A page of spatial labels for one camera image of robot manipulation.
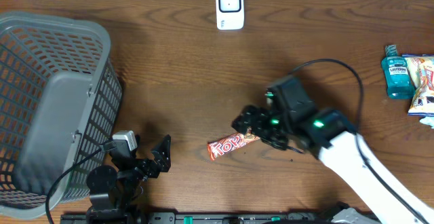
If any white barcode scanner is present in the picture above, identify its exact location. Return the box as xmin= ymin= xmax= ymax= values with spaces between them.
xmin=216 ymin=0 xmax=245 ymax=31

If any black mounting rail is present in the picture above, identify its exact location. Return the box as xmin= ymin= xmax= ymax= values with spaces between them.
xmin=60 ymin=203 xmax=380 ymax=224

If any large yellow snack bag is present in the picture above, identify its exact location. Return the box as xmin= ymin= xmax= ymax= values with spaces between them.
xmin=403 ymin=54 xmax=433 ymax=117

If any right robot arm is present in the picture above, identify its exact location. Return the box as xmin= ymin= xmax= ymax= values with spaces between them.
xmin=232 ymin=75 xmax=433 ymax=223

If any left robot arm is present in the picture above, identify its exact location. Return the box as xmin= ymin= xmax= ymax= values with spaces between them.
xmin=85 ymin=131 xmax=171 ymax=223

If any blue mouthwash bottle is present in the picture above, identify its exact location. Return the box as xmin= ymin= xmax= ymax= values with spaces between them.
xmin=381 ymin=45 xmax=415 ymax=99

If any orange brown snack bar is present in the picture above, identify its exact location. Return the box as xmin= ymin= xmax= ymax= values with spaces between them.
xmin=207 ymin=132 xmax=260 ymax=161

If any left camera cable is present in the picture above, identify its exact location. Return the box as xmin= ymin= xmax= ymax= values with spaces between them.
xmin=45 ymin=141 xmax=118 ymax=224

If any light teal snack packet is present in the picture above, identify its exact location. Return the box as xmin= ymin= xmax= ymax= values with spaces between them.
xmin=419 ymin=117 xmax=434 ymax=129

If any grey plastic shopping basket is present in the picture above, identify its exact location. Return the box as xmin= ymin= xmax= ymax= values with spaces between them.
xmin=1 ymin=12 xmax=122 ymax=219

